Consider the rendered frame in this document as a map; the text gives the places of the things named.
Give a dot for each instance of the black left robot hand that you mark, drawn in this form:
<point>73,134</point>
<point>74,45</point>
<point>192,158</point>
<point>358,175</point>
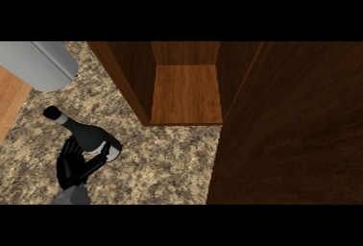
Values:
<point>70,166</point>

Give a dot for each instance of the dark green wine bottle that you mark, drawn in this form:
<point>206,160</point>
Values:
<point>91,136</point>

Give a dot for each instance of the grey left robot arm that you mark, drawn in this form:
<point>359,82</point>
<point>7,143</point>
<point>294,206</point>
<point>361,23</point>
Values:
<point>71,196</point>

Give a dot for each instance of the brown wooden cabinet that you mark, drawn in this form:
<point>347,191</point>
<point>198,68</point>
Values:
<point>185,93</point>

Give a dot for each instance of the brown wooden cabinet door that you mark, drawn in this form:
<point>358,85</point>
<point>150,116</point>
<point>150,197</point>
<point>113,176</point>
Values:
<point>293,128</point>

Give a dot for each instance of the grey rounded appliance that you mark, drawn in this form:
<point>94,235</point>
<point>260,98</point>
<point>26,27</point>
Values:
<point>41,64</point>

